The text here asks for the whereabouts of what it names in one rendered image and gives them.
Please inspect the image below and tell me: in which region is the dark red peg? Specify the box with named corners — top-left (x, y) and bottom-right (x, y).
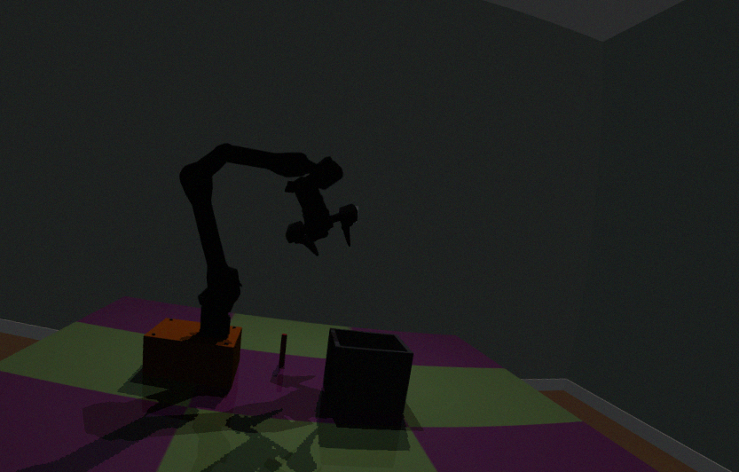
top-left (279, 334), bottom-right (287, 365)

